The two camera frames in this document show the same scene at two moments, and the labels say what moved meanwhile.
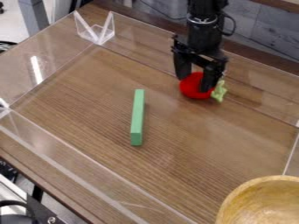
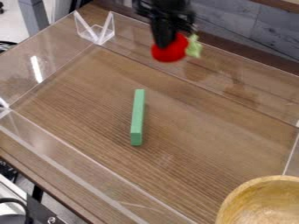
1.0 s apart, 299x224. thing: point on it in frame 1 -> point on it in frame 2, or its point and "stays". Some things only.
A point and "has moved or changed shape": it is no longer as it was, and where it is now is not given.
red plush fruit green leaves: [189, 85] has moved or changed shape
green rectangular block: [136, 117] stays
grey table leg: [33, 15] stays
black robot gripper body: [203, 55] -> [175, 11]
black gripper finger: [209, 76] -> [163, 31]
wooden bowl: [264, 200] stays
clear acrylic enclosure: [112, 142] stays
